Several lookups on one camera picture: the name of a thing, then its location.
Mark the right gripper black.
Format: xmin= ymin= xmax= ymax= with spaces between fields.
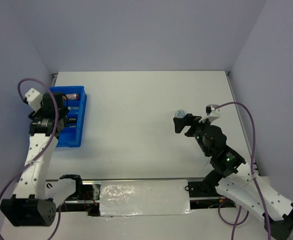
xmin=172 ymin=112 xmax=214 ymax=156

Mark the blue slim pen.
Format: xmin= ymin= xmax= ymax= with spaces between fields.
xmin=68 ymin=106 xmax=79 ymax=110

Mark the orange cap black highlighter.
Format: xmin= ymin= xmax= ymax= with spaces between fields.
xmin=67 ymin=118 xmax=77 ymax=123

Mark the pink cap pencil tube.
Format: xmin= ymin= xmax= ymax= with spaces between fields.
xmin=62 ymin=93 xmax=80 ymax=101

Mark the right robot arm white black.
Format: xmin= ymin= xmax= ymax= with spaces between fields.
xmin=173 ymin=110 xmax=293 ymax=240

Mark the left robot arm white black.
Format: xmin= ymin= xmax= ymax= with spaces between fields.
xmin=0 ymin=88 xmax=85 ymax=227

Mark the blue compartment bin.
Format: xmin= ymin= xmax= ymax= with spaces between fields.
xmin=50 ymin=85 xmax=87 ymax=148

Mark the silver foil plate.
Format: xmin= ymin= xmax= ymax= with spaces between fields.
xmin=99 ymin=179 xmax=192 ymax=217

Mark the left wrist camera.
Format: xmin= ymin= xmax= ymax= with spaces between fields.
xmin=24 ymin=88 xmax=43 ymax=112

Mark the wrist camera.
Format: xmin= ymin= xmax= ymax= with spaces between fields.
xmin=198 ymin=104 xmax=221 ymax=124
xmin=24 ymin=88 xmax=43 ymax=112

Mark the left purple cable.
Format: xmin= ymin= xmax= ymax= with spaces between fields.
xmin=0 ymin=78 xmax=62 ymax=240

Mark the purple cable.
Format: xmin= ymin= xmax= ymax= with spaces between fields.
xmin=212 ymin=101 xmax=274 ymax=240
xmin=0 ymin=78 xmax=62 ymax=240

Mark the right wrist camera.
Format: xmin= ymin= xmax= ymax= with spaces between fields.
xmin=198 ymin=104 xmax=221 ymax=124

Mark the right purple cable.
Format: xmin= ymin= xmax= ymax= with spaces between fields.
xmin=212 ymin=101 xmax=274 ymax=240

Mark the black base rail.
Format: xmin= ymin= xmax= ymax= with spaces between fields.
xmin=62 ymin=177 xmax=225 ymax=218

